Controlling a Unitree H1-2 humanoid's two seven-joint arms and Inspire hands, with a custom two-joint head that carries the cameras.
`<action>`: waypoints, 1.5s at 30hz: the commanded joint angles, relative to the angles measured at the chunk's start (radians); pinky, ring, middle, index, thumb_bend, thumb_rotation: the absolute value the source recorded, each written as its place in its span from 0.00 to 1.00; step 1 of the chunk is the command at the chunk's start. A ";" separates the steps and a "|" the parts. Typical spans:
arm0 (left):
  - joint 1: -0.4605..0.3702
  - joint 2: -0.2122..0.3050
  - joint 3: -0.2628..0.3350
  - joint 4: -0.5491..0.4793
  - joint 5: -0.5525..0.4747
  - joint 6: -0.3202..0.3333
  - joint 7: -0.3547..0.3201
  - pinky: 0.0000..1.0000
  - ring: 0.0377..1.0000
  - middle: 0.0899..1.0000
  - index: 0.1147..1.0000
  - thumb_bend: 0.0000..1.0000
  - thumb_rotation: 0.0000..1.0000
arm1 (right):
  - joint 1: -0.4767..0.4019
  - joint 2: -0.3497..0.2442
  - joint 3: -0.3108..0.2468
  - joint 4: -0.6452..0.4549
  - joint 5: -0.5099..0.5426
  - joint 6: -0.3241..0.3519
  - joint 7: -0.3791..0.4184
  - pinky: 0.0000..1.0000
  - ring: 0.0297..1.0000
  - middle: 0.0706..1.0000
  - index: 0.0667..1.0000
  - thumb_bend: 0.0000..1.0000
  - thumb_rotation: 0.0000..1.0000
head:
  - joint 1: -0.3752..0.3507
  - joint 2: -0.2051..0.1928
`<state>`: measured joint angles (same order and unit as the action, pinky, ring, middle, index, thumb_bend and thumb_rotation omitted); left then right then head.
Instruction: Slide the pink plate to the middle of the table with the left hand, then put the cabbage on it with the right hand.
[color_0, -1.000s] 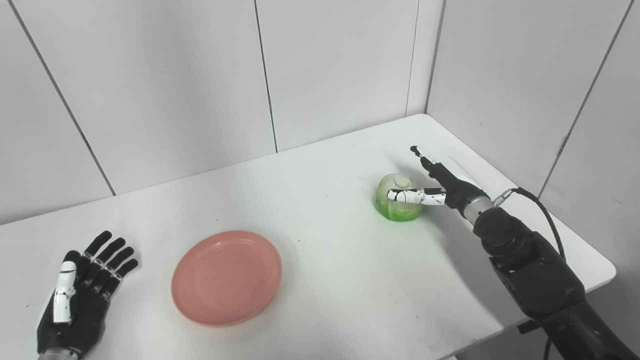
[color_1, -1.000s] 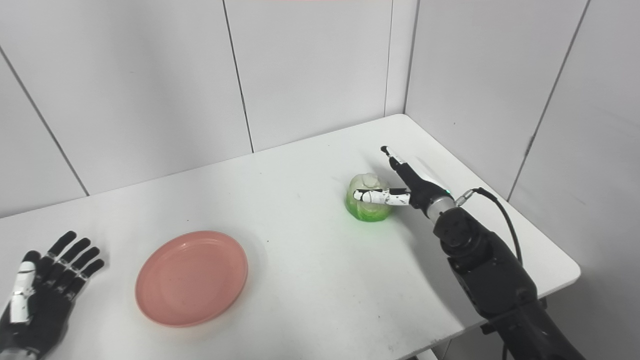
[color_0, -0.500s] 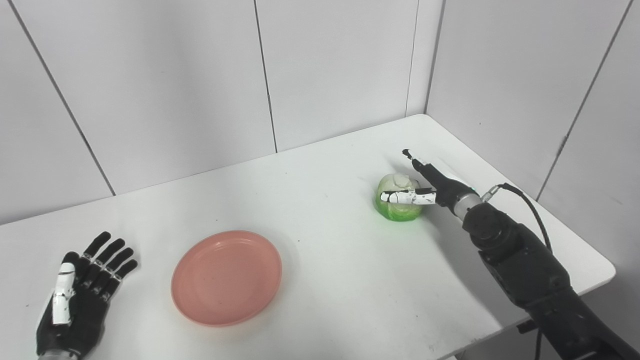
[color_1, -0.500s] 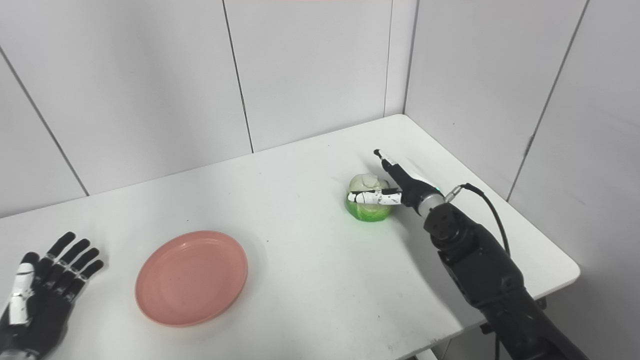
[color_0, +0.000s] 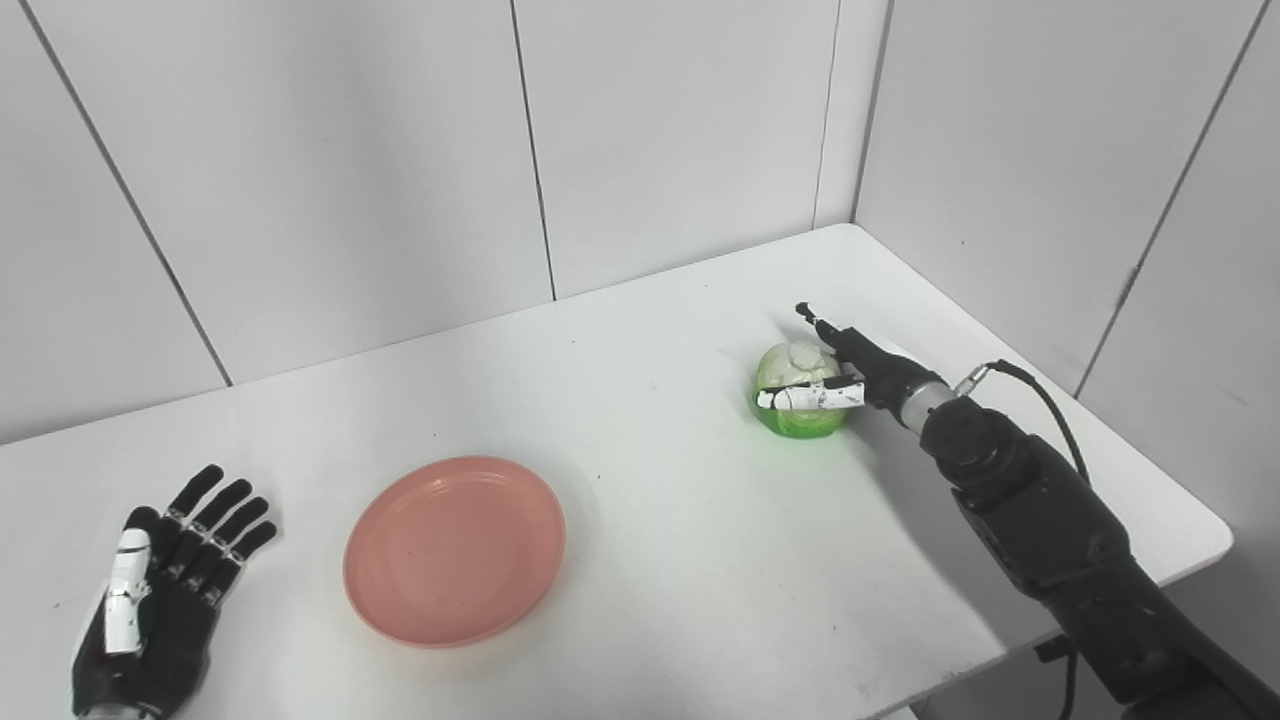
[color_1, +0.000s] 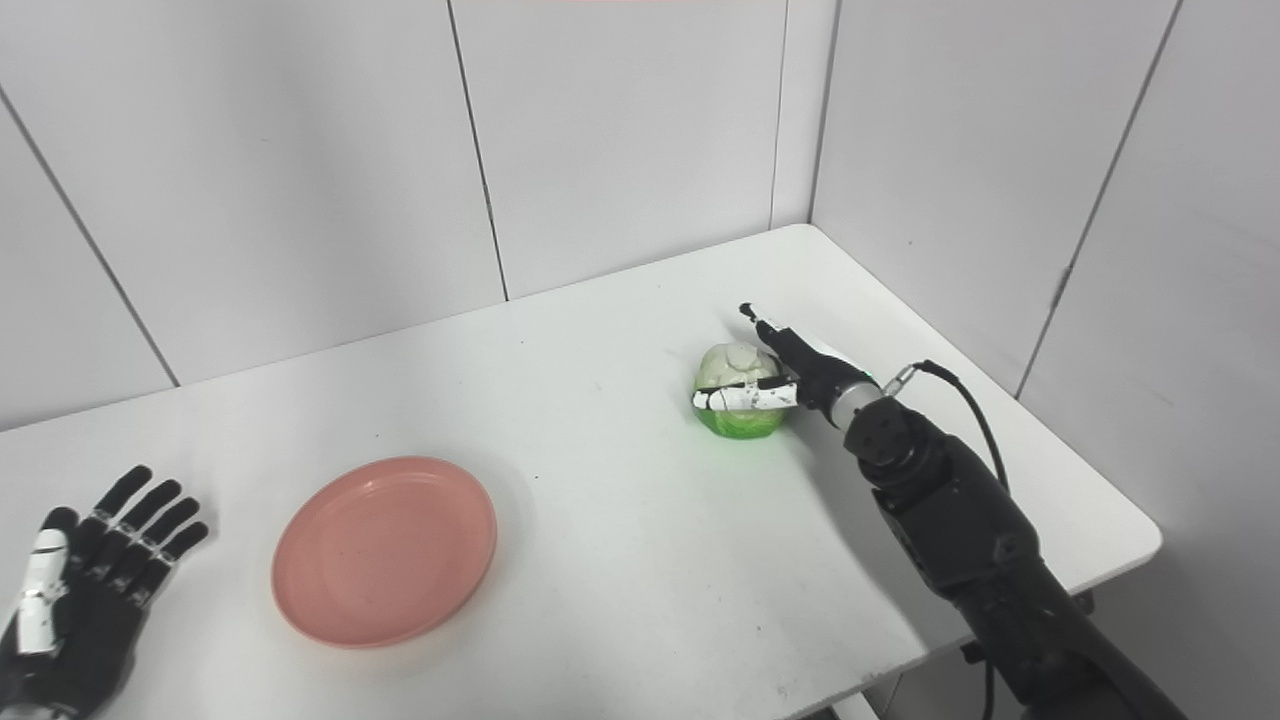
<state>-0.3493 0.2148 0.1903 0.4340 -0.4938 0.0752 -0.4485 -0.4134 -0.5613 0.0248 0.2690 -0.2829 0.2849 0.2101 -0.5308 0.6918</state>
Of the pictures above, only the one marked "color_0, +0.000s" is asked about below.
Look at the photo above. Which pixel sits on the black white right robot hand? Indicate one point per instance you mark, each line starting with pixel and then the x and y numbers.
pixel 880 368

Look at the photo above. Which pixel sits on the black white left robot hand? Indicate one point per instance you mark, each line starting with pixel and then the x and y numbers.
pixel 170 620

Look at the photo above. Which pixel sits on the pink round plate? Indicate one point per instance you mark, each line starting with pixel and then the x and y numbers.
pixel 452 550

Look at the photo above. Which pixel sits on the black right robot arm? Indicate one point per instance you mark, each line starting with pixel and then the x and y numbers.
pixel 1050 520

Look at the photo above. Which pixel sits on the green white cabbage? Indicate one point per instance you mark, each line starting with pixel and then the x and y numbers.
pixel 790 425

